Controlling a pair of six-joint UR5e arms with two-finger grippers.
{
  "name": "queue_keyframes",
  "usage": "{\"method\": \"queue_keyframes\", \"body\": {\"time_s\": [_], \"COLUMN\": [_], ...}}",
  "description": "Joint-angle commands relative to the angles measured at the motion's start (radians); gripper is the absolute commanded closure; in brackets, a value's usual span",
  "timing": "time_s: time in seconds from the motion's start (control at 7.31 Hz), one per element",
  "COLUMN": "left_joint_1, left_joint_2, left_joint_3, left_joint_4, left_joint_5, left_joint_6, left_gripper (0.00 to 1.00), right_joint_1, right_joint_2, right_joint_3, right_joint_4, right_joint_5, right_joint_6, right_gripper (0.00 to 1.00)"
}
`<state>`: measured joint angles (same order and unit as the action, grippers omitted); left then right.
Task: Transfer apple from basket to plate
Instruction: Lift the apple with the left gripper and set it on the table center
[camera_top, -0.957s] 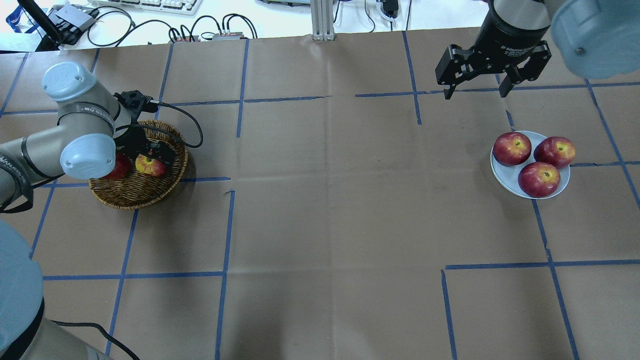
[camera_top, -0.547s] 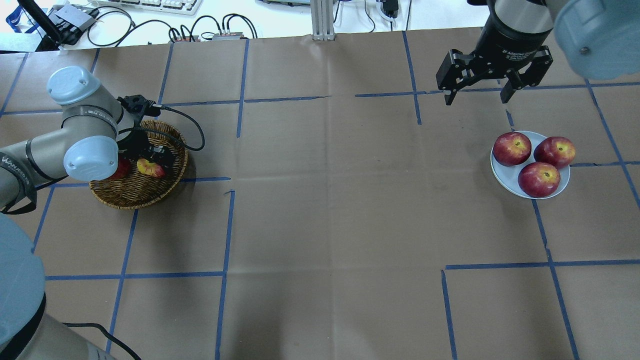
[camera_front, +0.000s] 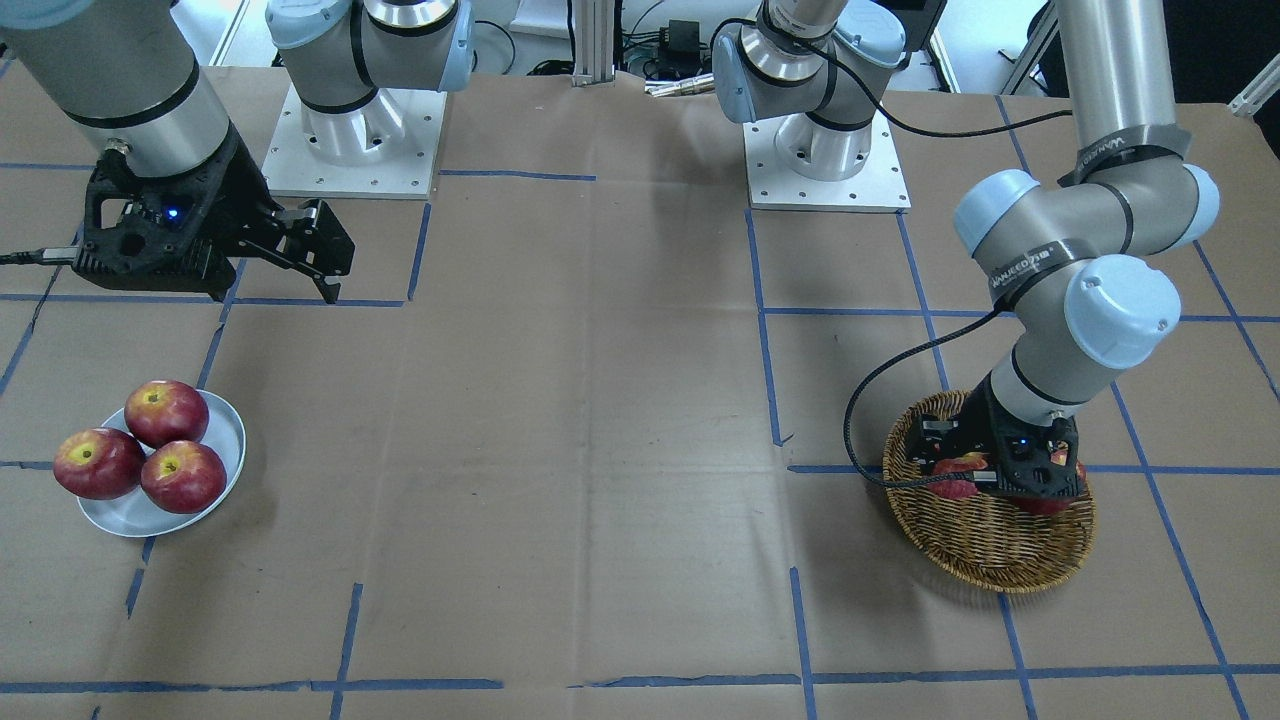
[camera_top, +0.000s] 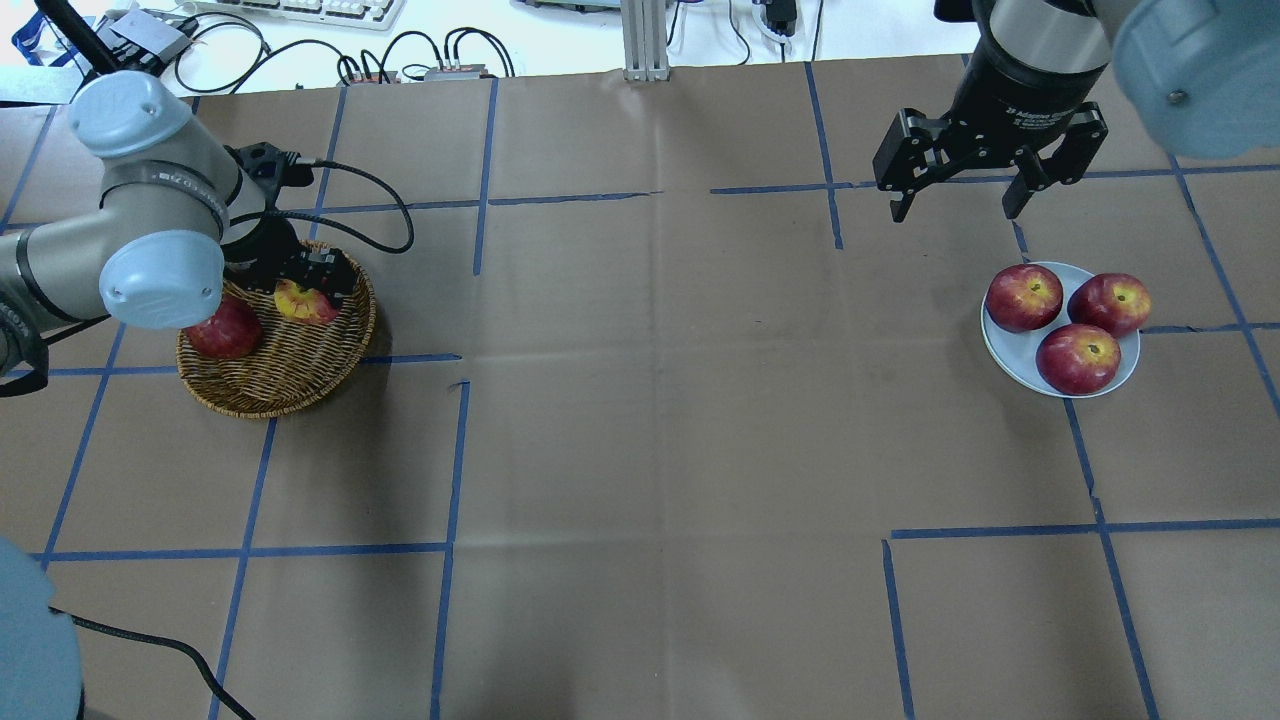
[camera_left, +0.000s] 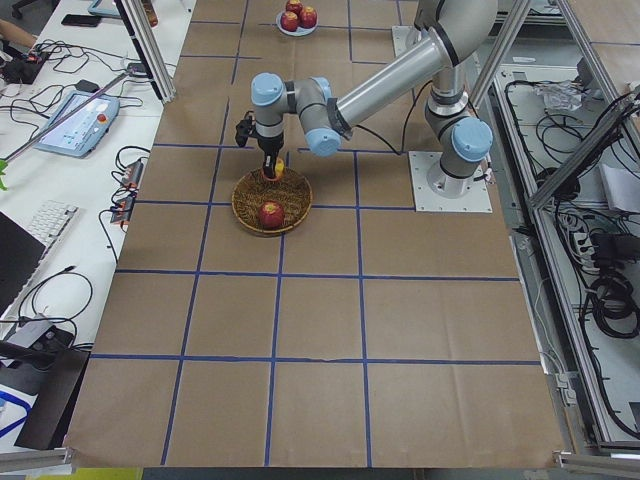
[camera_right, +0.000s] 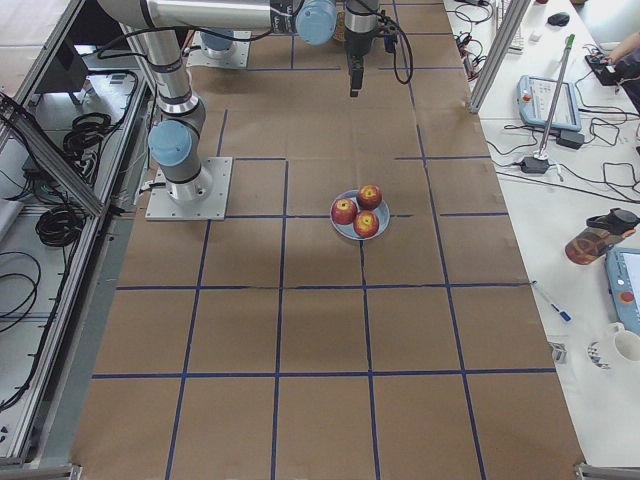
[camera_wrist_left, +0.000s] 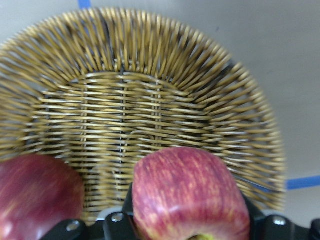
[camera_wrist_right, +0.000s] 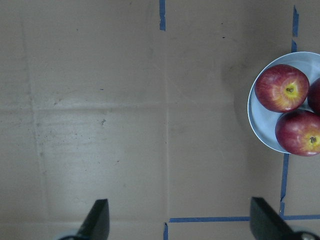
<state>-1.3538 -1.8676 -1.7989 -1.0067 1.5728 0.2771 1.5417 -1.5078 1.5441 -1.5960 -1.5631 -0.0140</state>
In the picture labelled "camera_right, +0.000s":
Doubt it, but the blue white pen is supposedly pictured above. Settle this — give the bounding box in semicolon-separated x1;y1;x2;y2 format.
531;280;572;322

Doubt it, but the brown water bottle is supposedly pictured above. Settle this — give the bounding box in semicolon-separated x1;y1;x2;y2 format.
564;208;639;265

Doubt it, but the blue teach pendant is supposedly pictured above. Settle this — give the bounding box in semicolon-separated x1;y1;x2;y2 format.
517;75;582;132
605;247;639;334

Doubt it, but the red apple on plate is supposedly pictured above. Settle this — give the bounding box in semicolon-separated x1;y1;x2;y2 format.
330;197;358;225
352;210;380;239

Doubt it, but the black computer mouse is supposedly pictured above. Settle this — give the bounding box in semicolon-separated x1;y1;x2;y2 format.
547;12;570;27

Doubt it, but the aluminium frame post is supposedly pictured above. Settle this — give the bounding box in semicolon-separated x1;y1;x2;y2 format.
467;0;530;114

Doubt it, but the yellow-red apple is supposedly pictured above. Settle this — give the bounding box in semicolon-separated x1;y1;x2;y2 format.
356;184;383;211

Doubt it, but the silver rod tool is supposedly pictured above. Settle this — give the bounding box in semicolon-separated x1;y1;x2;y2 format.
534;34;575;162

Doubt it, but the light blue plate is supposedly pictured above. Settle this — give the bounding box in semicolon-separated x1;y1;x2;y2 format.
330;190;391;240

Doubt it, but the white mug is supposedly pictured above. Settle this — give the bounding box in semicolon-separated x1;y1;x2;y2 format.
586;322;639;370

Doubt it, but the brown paper table cover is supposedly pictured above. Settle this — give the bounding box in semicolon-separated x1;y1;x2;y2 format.
72;1;581;479

